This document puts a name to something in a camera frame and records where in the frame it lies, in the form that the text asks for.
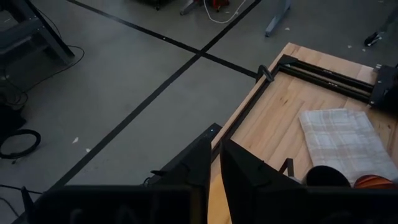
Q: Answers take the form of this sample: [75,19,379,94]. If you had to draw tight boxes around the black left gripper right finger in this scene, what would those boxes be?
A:
[220,139,307,224]

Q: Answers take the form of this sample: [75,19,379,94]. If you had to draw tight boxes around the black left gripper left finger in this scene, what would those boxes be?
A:
[150,136,213,224]

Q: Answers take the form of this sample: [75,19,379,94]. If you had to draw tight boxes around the black cup without handle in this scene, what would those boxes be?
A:
[306,165,352,187]

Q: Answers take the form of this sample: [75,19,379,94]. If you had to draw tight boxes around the orange translucent tumbler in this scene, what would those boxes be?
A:
[353,174,398,190]

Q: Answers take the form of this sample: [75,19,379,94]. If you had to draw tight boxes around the white plaid cloth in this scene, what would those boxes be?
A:
[298,108,398,185]

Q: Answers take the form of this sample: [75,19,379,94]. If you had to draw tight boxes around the long grey floor foot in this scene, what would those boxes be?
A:
[264,0,293,37]

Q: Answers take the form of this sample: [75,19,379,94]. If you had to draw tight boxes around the short grey floor foot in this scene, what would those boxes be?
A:
[180,0,203,16]

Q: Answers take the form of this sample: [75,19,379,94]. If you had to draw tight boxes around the red chair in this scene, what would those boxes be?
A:
[211,0,231,9]

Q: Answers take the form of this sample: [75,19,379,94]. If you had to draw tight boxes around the black frame clamp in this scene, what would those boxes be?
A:
[256,64,274,83]

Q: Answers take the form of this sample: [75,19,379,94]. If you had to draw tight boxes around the black table rail frame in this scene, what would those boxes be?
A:
[211,54,398,162]

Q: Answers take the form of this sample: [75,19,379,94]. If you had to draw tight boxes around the white floor cable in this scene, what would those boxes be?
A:
[203,0,246,24]

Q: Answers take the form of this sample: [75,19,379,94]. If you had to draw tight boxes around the coiled black cable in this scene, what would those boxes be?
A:
[0,129,42,160]

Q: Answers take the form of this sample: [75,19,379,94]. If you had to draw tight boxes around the grey table leg frame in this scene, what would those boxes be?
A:
[0,0,75,66]

